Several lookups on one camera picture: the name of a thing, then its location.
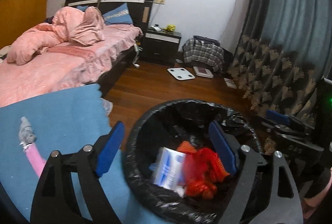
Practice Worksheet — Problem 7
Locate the pink crumpled duvet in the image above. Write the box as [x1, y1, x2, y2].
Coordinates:
[6, 6, 105, 65]

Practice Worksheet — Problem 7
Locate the white charger cable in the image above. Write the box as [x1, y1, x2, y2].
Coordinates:
[132, 43, 142, 68]

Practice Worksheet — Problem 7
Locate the black lined trash bin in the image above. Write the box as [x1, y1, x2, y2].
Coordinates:
[122, 99, 262, 223]

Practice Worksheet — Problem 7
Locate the telephone on nightstand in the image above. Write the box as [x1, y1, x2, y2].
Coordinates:
[151, 24, 162, 32]

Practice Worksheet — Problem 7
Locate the black wooden headboard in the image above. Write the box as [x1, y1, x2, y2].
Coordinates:
[64, 0, 154, 33]

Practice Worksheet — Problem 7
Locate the yellow toy on nightstand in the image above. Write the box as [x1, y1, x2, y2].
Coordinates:
[165, 24, 176, 32]

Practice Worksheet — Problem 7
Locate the bed with pink sheet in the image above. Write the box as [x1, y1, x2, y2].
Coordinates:
[1, 24, 142, 107]

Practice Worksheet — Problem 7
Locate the grey patterned curtain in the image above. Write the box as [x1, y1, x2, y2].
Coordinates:
[227, 0, 332, 129]

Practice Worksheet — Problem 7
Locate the white bathroom scale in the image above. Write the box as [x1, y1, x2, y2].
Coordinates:
[167, 68, 195, 81]

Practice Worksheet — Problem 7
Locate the orange net bag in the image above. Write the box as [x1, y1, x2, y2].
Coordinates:
[176, 140, 230, 200]

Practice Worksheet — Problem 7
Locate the grey knotted sock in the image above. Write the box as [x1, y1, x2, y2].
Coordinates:
[18, 117, 37, 150]

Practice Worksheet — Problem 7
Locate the plaid cloth covered chair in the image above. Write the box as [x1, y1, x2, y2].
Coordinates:
[182, 36, 225, 72]

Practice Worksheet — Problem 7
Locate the blue pillow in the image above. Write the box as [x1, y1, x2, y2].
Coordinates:
[103, 3, 133, 25]

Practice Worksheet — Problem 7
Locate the black bedside table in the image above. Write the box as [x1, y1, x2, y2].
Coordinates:
[140, 28, 182, 67]

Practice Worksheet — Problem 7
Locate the blue table cloth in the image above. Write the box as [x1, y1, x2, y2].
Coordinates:
[1, 84, 168, 223]

